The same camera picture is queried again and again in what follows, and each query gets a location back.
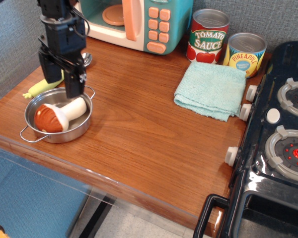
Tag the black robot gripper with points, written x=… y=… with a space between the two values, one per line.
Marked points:
x=61 y=50

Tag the brown and white toy mushroom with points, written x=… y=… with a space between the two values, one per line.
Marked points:
x=49 y=118

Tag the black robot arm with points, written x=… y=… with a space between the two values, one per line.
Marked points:
x=58 y=9

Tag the stainless steel pot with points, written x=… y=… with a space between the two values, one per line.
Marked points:
x=58 y=98

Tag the teal toy microwave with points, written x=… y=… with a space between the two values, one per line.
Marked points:
x=153 y=26

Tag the light blue folded cloth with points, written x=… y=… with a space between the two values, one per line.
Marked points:
x=211 y=90

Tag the tomato sauce can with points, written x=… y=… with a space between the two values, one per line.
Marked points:
x=208 y=32

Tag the white stove knob bottom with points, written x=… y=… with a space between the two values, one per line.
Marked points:
x=231 y=155

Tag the white stove knob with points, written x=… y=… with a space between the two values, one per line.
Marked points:
x=251 y=92
x=231 y=155
x=245 y=112

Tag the white stove knob middle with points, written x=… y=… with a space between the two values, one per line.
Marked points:
x=245 y=112

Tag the pineapple can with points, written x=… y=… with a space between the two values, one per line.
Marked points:
x=245 y=51

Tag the white stove knob top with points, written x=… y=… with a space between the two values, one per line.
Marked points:
x=251 y=92

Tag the black toy stove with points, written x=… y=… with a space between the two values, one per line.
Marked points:
x=263 y=199

